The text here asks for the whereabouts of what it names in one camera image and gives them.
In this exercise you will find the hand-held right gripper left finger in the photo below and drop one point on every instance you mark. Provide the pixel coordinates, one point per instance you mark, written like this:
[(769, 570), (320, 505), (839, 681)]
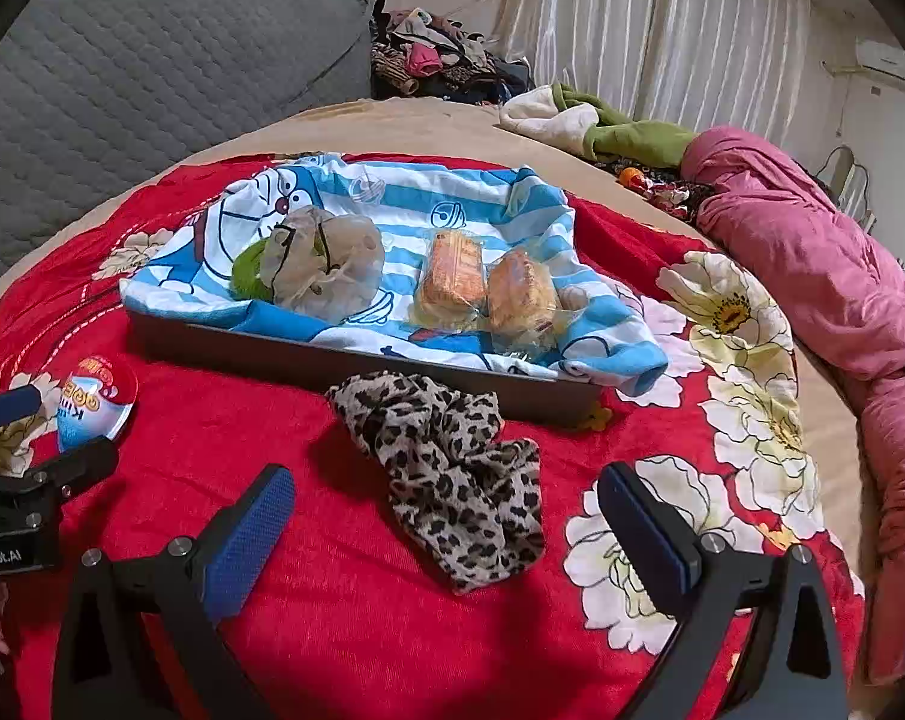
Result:
[(253, 532)]

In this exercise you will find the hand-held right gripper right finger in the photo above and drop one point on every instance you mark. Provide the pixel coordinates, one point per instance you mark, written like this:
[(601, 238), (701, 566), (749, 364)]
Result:
[(639, 532)]

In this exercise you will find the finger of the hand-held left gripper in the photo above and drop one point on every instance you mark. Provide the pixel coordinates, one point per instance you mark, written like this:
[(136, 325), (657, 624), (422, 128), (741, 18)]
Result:
[(6, 405), (85, 461)]

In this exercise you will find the egg-shaped candy toy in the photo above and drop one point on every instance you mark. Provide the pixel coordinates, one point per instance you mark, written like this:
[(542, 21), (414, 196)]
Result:
[(96, 405)]

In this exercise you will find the grey tray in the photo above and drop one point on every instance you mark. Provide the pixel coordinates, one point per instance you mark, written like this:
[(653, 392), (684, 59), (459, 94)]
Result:
[(310, 360)]

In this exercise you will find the leopard print cloth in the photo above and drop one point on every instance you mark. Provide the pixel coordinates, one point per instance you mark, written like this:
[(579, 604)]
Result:
[(452, 480)]

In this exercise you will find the orange snack packet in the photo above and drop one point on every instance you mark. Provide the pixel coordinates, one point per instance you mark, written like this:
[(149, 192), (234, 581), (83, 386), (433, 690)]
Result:
[(520, 296), (448, 277)]

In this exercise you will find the translucent plastic bag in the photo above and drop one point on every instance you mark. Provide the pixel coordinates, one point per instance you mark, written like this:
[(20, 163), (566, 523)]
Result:
[(347, 255)]

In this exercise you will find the red floral blanket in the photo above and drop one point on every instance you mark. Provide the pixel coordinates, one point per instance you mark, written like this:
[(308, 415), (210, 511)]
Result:
[(347, 615)]

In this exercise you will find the pink quilt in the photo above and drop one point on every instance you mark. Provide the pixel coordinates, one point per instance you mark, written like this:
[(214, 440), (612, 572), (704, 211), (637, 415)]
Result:
[(797, 255)]

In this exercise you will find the red and white packet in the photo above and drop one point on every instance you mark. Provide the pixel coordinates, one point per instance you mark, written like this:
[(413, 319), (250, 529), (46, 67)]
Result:
[(668, 199)]

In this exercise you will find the grey quilted headboard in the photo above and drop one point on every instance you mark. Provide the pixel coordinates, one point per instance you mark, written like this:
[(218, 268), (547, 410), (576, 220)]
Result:
[(122, 90)]

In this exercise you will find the small orange toy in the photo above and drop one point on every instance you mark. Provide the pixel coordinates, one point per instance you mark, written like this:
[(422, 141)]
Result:
[(633, 177)]

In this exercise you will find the dark patterned cloth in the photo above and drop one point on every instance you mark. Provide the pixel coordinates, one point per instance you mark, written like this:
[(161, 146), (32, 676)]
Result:
[(609, 165)]

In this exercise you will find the blue striped cartoon cloth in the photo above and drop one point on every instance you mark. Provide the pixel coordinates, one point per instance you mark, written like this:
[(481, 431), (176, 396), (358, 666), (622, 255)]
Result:
[(482, 195)]

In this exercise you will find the green and white plush cloth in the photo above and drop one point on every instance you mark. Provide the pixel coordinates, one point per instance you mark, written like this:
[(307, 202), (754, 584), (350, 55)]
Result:
[(632, 139)]

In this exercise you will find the metal chair back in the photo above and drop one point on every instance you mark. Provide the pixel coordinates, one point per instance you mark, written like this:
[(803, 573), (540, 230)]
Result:
[(846, 180)]

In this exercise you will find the white pleated curtain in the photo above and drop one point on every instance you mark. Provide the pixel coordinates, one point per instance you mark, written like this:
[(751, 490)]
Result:
[(647, 37)]

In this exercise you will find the pile of mixed clothes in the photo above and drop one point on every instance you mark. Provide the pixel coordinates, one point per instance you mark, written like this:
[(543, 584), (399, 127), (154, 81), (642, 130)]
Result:
[(437, 52)]

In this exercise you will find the white air conditioner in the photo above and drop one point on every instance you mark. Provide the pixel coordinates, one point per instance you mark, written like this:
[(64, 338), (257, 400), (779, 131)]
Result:
[(883, 60)]

